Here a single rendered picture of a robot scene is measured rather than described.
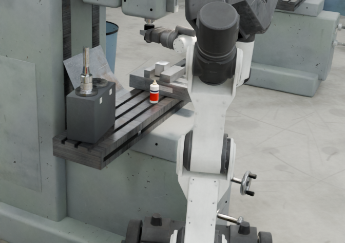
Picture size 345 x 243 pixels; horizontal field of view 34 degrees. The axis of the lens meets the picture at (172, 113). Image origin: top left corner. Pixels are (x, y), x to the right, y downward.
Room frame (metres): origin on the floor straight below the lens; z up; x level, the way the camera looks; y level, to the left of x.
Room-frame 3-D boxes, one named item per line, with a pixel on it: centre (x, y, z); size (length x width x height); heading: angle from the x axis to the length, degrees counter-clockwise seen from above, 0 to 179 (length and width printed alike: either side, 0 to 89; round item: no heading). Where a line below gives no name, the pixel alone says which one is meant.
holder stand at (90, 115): (2.09, 0.33, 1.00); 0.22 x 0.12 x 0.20; 165
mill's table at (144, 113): (2.51, 0.11, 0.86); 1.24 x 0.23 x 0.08; 155
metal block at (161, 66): (2.61, 0.06, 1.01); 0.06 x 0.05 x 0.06; 153
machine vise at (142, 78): (2.60, 0.04, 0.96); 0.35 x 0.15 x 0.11; 63
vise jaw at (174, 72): (2.58, 0.01, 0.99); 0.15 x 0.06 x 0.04; 153
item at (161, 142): (2.47, 0.13, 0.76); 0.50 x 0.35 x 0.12; 65
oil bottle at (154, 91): (2.44, 0.09, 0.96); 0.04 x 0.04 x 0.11
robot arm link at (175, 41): (2.33, -0.03, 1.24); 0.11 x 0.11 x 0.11; 50
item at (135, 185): (2.46, 0.11, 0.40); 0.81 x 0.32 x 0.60; 65
